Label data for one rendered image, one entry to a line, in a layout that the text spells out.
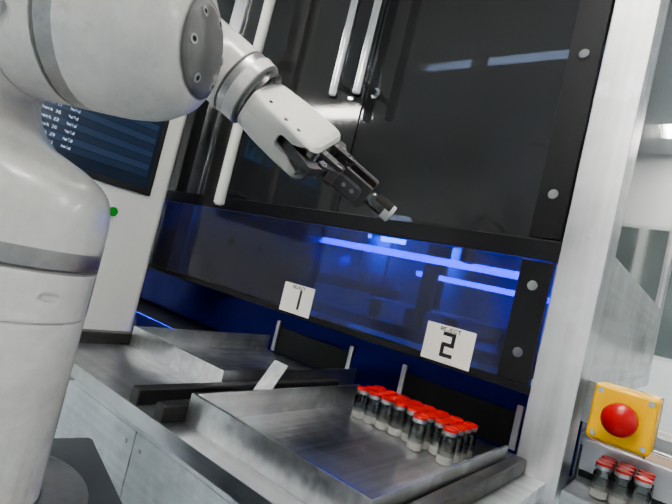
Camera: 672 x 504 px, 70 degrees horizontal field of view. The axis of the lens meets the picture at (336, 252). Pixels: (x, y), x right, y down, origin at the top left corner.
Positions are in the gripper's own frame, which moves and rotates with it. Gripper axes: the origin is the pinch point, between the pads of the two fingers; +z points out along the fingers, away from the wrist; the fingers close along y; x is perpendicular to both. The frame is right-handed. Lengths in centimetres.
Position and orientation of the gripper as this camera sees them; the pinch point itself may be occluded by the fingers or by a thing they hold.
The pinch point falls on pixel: (355, 184)
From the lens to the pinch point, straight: 58.4
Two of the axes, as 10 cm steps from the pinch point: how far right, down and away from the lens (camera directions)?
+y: -3.3, 4.0, -8.6
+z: 7.5, 6.6, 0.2
